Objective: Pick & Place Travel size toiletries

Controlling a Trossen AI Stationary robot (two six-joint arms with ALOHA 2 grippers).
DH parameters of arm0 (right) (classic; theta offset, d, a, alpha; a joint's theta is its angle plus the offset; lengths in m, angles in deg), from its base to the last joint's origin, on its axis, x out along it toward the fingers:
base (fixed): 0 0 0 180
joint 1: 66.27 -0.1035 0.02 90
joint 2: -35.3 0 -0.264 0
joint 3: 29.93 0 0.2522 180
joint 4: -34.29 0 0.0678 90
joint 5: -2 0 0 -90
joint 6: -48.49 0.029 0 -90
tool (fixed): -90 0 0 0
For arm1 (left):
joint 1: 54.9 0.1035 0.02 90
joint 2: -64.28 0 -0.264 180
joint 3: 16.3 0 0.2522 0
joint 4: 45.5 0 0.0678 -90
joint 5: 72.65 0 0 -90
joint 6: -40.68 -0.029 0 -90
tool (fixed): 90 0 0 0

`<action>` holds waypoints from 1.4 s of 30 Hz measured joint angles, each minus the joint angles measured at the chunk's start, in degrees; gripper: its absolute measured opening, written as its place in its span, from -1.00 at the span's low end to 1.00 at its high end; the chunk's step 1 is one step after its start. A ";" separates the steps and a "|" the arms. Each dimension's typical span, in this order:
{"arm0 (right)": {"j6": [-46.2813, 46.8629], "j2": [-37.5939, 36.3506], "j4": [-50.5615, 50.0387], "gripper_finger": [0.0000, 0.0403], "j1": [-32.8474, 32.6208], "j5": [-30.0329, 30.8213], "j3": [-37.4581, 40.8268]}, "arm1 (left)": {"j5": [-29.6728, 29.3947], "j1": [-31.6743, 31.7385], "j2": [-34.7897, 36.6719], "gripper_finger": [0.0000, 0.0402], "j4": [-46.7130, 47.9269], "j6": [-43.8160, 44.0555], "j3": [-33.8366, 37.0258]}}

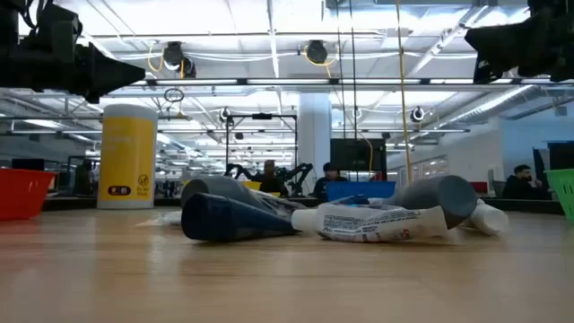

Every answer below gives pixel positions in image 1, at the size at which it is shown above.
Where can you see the dark blue toiletry tube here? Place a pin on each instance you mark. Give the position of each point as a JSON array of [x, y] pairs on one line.
[[224, 217]]

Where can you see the yellow plastic basket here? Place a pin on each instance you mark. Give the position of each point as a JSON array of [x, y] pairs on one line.
[[252, 185]]

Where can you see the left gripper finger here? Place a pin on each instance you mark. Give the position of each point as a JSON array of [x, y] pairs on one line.
[[107, 74]]

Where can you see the black background rig frame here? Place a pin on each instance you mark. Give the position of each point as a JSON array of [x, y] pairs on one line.
[[262, 116]]

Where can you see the white building column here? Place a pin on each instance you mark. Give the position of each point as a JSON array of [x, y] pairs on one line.
[[314, 134]]

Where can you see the black monitor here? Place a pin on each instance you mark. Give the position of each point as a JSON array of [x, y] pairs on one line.
[[27, 163], [356, 154], [560, 156]]

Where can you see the red box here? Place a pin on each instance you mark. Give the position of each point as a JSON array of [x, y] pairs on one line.
[[478, 187]]

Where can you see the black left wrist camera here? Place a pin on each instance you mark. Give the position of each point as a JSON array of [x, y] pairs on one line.
[[60, 24]]

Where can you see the blue plastic basket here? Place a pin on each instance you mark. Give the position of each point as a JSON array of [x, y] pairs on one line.
[[359, 189]]

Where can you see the green plastic basket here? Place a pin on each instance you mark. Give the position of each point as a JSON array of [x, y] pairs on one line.
[[562, 193]]

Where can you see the grey loofah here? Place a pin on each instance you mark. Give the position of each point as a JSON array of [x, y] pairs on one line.
[[280, 204]]

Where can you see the white toothpaste tube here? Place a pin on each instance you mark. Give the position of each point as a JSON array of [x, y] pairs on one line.
[[381, 224], [489, 217]]

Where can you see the yellow canister with white lid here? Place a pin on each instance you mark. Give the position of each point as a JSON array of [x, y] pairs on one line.
[[127, 157]]

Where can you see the red plastic basket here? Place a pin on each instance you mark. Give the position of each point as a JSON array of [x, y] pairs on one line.
[[22, 193]]

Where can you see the black background robot arm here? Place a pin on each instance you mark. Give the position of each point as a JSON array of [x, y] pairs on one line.
[[237, 170], [300, 170]]

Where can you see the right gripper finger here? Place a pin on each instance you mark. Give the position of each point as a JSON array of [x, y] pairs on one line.
[[502, 45]]

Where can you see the black aluminium table frame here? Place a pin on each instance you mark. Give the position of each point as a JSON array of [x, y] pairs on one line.
[[529, 206]]

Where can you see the person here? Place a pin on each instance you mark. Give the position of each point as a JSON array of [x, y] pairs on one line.
[[522, 186], [270, 179], [329, 177]]

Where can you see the grey toiletry tube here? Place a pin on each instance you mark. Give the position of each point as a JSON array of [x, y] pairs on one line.
[[215, 188], [444, 195]]

